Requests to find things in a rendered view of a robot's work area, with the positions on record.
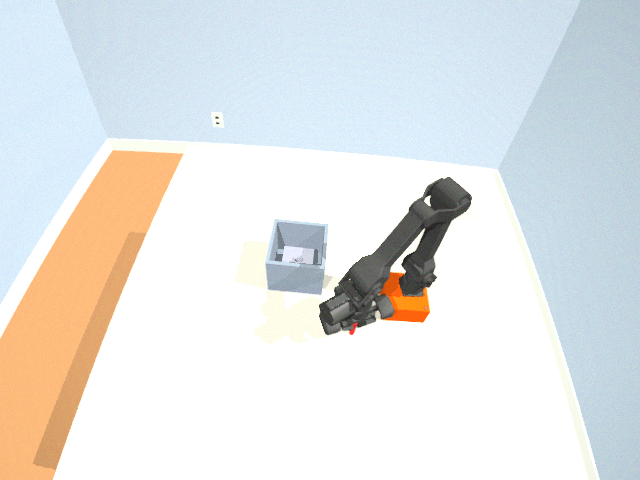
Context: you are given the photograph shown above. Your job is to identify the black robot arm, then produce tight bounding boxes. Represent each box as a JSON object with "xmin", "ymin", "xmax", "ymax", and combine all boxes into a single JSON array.
[{"xmin": 319, "ymin": 177, "xmax": 472, "ymax": 326}]

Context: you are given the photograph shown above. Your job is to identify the white square plate with hole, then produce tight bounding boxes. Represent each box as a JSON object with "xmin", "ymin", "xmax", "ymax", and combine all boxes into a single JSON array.
[{"xmin": 282, "ymin": 246, "xmax": 314, "ymax": 265}]

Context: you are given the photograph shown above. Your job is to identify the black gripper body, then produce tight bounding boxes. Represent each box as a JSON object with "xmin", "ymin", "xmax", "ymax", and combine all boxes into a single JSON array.
[{"xmin": 319, "ymin": 293, "xmax": 395, "ymax": 336}]

